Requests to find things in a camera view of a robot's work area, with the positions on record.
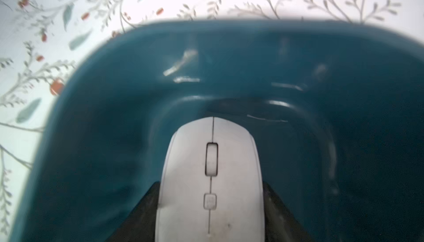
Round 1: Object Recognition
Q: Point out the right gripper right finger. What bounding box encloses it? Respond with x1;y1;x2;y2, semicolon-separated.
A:
263;182;314;242

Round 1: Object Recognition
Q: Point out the teal storage box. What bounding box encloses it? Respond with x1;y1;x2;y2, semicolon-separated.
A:
10;20;424;242

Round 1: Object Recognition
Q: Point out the white mouse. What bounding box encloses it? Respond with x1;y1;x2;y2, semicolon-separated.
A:
155;117;265;242

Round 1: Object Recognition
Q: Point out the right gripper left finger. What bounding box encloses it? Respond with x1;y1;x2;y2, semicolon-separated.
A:
106;181;160;242

